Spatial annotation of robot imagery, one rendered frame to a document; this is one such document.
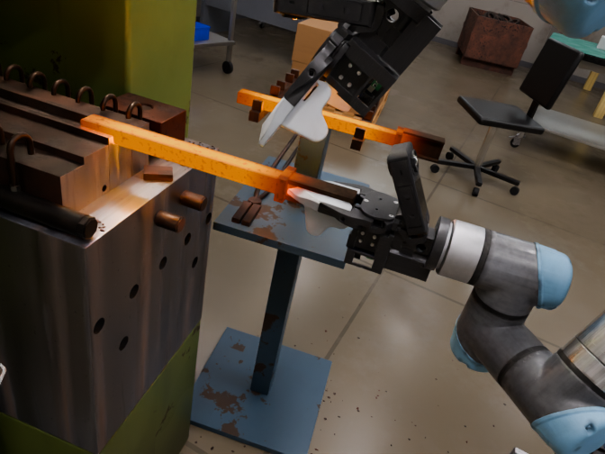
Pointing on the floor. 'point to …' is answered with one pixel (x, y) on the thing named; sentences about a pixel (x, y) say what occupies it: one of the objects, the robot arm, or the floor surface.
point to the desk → (217, 18)
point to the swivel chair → (507, 114)
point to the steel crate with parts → (492, 40)
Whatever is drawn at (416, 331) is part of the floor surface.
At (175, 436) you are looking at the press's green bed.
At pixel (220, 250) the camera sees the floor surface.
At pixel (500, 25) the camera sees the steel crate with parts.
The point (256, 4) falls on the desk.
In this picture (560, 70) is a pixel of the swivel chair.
